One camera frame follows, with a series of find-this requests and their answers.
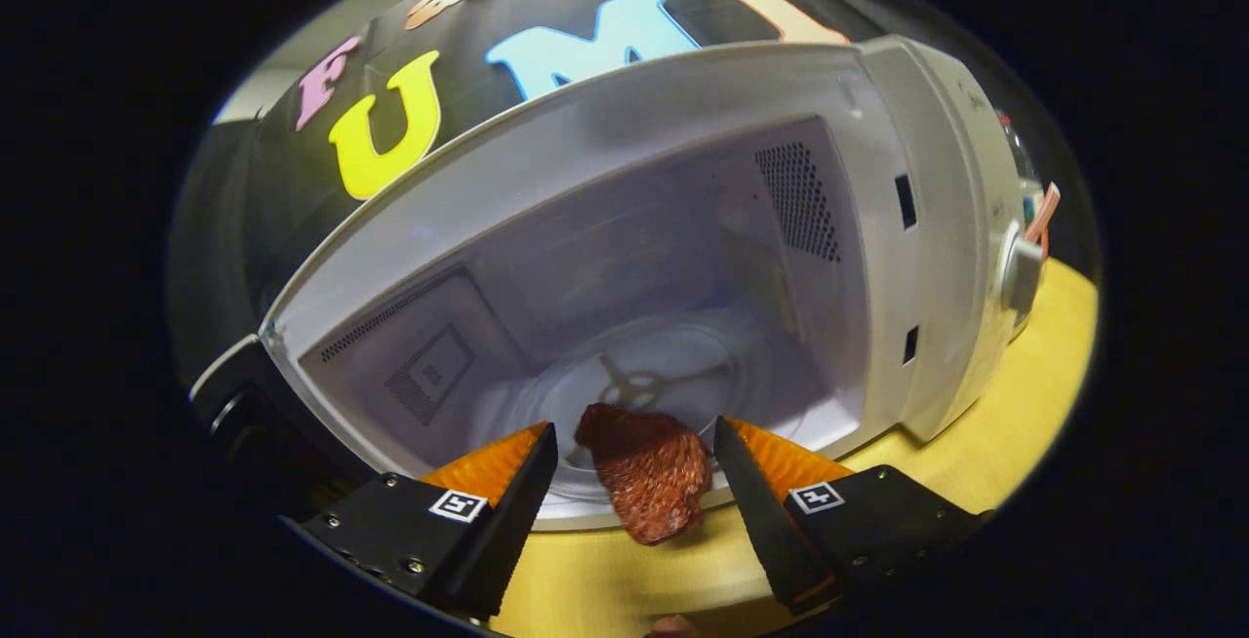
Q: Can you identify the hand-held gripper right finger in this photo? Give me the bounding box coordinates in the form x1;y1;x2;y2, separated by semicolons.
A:
713;416;991;618

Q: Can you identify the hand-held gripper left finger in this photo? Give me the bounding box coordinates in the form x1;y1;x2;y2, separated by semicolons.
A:
298;421;559;619

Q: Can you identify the red meat slice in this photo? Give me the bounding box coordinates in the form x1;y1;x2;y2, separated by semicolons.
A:
574;402;713;546

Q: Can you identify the white toaster oven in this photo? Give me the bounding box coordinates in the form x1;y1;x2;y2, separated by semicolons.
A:
190;33;1050;532

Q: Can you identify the glass turntable plate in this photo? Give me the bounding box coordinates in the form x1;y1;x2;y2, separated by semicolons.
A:
488;321;821;507

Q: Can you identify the black backdrop cloth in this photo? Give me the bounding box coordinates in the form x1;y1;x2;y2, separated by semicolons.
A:
166;0;1099;366

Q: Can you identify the pink striped stick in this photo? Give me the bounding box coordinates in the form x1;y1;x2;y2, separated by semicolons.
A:
1025;182;1062;259

